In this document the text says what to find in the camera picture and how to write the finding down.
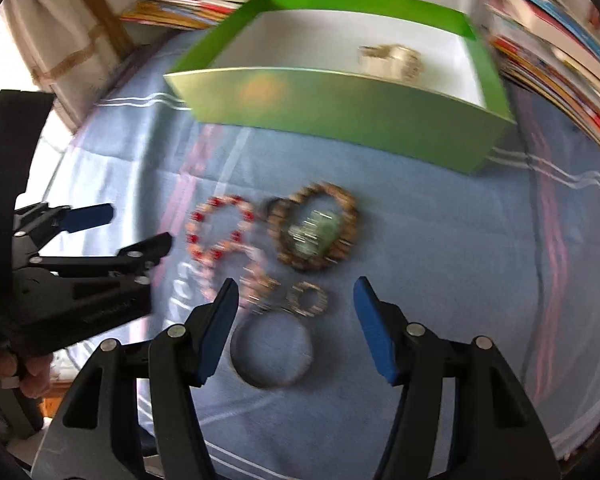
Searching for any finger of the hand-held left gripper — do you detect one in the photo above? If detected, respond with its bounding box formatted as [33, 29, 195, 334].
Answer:
[30, 232, 173, 281]
[12, 201, 116, 251]

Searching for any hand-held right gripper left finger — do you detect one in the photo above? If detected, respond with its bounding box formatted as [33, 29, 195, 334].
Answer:
[32, 277, 241, 480]

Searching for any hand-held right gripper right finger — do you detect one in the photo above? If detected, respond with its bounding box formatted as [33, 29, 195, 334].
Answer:
[352, 276, 561, 480]

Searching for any red bead bracelet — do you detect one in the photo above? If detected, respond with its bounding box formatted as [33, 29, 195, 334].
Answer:
[186, 195, 257, 263]

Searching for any small gold ring bracelet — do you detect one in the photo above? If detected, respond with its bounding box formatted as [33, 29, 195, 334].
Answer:
[286, 281, 328, 317]

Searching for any pink bead bracelet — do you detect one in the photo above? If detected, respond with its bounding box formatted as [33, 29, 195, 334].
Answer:
[215, 245, 281, 311]

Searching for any metal bangle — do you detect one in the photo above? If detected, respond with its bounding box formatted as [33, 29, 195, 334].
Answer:
[230, 310, 315, 390]

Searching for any dark bead bracelet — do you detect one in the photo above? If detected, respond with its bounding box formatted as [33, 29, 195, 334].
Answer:
[265, 197, 301, 231]

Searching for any brown wooden bead bracelet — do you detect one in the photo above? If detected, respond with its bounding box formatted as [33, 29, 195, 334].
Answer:
[275, 182, 362, 273]

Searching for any green cardboard box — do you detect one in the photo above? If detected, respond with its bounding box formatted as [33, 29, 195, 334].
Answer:
[162, 0, 517, 177]

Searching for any person's left hand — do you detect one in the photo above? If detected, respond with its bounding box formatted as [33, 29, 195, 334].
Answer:
[0, 347, 53, 398]

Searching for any blue striped cloth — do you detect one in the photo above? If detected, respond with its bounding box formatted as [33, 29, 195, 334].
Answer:
[30, 30, 600, 480]

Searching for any large stack of books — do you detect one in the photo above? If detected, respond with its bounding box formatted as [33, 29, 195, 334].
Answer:
[480, 0, 600, 161]

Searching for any wooden post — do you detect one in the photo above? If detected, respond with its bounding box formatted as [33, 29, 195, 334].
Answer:
[62, 0, 136, 56]

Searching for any white beaded bracelet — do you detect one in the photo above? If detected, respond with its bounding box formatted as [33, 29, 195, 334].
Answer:
[357, 44, 423, 83]

